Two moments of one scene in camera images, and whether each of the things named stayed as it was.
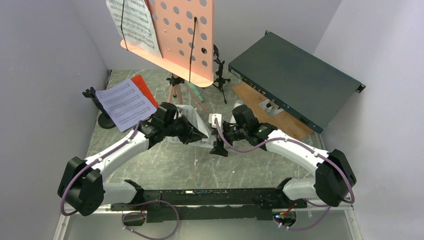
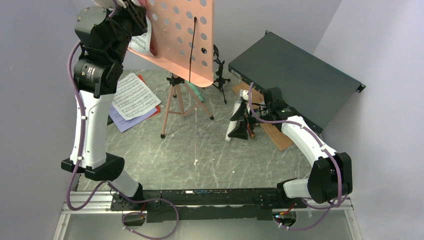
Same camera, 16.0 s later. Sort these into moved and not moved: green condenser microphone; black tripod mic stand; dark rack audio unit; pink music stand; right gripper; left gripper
Moved: left gripper; right gripper
Not moved: green condenser microphone; dark rack audio unit; pink music stand; black tripod mic stand
